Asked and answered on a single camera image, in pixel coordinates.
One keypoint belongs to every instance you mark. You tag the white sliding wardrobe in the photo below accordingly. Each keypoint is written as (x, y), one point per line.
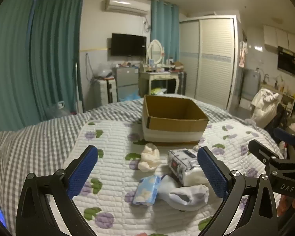
(211, 59)

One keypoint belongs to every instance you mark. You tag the hanging pink garment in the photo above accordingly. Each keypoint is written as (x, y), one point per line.
(242, 55)

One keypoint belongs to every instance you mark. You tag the cream dressing table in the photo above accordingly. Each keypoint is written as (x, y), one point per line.
(159, 76)

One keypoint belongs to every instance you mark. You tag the pale grey sock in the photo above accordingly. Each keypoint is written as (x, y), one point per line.
(189, 196)

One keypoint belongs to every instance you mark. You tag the small grey fridge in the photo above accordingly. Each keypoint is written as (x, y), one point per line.
(125, 81)

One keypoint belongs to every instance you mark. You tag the clear water jug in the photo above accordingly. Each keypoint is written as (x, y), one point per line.
(57, 111)

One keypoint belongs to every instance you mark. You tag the black range hood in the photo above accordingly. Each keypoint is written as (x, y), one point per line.
(287, 62)

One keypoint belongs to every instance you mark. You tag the cream cloth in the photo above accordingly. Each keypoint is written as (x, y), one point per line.
(150, 159)

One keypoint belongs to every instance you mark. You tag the grey washing machine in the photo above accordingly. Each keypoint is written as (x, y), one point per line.
(250, 83)

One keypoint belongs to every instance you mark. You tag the clear plastic bag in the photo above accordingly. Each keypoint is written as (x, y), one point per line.
(103, 70)

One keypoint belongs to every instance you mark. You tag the narrow teal curtain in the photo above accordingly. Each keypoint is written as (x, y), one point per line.
(163, 29)

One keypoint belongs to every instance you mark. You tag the white suitcase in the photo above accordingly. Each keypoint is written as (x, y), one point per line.
(104, 91)

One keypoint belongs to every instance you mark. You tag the light blue sock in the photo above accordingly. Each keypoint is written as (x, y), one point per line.
(165, 186)

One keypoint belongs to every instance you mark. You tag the white air conditioner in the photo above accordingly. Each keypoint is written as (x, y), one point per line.
(125, 6)

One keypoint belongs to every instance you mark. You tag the blue plastic bag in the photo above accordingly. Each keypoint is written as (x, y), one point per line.
(130, 97)

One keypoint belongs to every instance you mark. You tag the large floral tissue pack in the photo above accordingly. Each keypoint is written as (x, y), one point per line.
(184, 162)

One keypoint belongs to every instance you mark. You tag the cardboard box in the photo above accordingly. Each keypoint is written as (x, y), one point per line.
(174, 125)

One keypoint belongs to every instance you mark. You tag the floral quilted blanket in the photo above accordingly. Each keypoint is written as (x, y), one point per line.
(113, 147)

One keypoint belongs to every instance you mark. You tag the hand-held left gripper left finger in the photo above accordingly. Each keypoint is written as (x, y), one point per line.
(83, 173)

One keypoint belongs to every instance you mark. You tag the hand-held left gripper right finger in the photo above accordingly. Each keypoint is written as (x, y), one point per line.
(211, 174)

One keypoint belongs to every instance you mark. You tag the black chair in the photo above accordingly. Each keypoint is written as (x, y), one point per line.
(276, 121)

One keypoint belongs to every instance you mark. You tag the wide teal curtain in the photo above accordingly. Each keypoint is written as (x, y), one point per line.
(39, 54)

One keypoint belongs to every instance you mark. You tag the white wall cabinets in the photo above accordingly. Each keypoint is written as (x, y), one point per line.
(280, 38)

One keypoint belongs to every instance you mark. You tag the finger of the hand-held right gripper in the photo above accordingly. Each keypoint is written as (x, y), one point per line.
(285, 134)
(261, 151)

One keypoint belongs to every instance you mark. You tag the white oval vanity mirror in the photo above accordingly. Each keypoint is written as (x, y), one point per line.
(155, 50)

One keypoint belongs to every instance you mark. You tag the cream garment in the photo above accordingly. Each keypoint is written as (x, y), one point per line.
(264, 105)

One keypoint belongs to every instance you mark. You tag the black wall television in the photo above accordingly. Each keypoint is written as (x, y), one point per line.
(128, 44)

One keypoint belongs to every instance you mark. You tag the small blue tissue pack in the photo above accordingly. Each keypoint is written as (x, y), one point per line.
(146, 189)

